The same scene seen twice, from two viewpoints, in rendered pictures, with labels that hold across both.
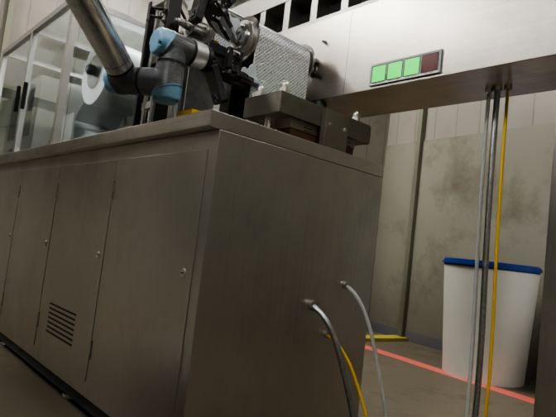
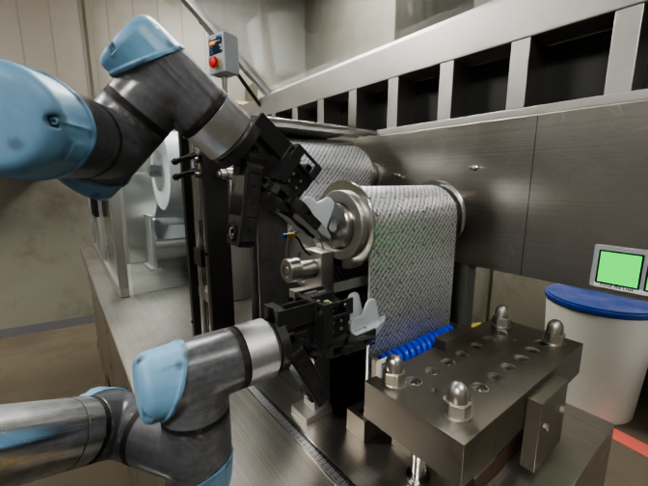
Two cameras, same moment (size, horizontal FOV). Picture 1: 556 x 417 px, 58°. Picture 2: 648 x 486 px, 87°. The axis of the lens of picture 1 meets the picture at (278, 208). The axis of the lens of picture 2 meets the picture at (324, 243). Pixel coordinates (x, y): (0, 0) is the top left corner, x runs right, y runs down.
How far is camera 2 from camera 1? 1.23 m
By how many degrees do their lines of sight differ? 16
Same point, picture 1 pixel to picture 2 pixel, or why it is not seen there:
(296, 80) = (439, 265)
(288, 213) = not seen: outside the picture
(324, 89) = (477, 252)
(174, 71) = (203, 453)
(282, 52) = (416, 232)
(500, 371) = (615, 411)
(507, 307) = (629, 355)
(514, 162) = not seen: hidden behind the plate
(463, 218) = not seen: hidden behind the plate
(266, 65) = (391, 275)
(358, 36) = (556, 174)
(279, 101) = (458, 467)
